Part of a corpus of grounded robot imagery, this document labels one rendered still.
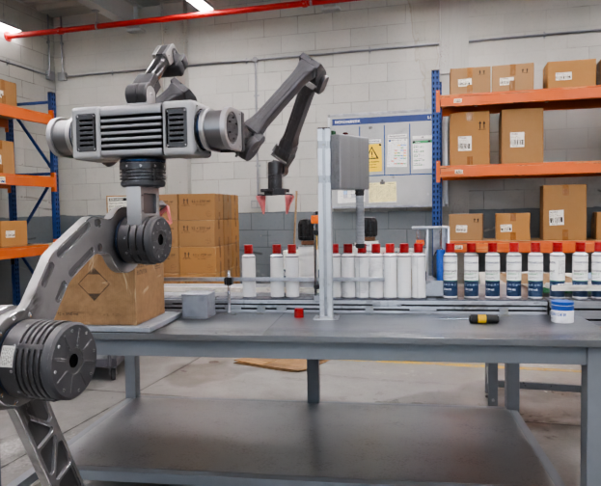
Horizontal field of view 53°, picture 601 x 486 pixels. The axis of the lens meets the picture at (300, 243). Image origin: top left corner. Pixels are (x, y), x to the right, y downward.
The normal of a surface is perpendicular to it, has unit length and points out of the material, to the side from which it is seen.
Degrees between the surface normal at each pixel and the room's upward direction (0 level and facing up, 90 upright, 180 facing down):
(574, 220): 90
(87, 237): 90
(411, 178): 90
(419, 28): 90
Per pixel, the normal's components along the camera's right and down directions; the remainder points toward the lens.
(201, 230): -0.18, 0.05
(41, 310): 0.96, 0.00
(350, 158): 0.73, 0.03
